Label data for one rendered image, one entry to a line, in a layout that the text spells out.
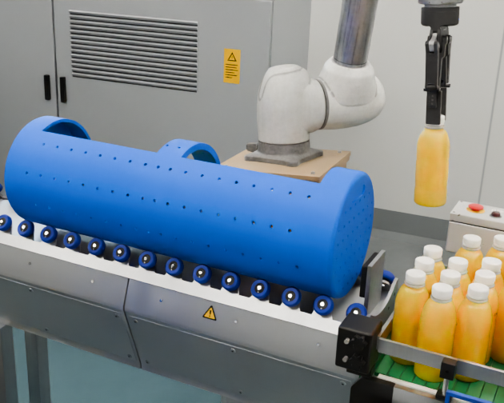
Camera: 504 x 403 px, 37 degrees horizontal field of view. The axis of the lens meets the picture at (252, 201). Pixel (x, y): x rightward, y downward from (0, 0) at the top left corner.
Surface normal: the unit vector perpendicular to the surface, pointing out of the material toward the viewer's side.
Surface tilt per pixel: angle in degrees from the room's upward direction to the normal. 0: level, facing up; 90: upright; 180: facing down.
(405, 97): 90
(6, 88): 90
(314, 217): 59
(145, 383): 0
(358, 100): 100
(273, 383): 109
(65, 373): 0
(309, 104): 79
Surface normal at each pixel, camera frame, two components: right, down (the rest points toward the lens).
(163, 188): -0.37, -0.18
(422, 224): -0.36, 0.07
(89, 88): -0.38, 0.31
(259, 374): -0.43, 0.59
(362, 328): 0.04, -0.94
